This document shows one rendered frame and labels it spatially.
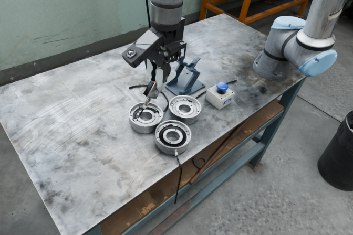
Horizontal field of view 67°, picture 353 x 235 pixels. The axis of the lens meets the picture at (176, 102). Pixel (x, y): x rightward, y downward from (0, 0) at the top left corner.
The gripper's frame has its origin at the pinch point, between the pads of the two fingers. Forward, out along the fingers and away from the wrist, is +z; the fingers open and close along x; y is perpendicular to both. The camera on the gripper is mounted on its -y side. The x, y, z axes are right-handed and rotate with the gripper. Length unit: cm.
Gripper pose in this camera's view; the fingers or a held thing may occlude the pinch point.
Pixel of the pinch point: (155, 86)
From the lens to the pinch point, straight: 76.9
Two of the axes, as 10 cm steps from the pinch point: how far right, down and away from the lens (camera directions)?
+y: 7.3, -4.1, 5.4
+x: -6.7, -5.5, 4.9
